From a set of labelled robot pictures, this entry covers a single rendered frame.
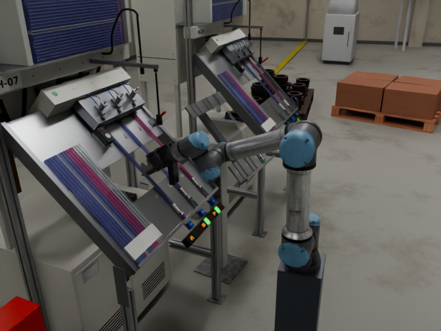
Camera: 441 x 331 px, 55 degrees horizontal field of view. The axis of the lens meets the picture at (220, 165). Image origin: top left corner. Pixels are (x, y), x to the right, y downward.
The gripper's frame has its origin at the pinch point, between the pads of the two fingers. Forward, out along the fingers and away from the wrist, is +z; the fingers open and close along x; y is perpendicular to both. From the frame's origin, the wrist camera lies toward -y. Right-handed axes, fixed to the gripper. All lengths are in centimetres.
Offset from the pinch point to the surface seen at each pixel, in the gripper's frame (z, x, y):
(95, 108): 3.6, 1.3, 34.3
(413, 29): -35, -1001, -82
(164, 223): -4.5, 10.5, -20.4
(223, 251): 33, -58, -69
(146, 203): -1.7, 10.2, -9.7
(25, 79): 1, 27, 53
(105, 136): 1.8, 6.8, 21.9
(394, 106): -32, -379, -98
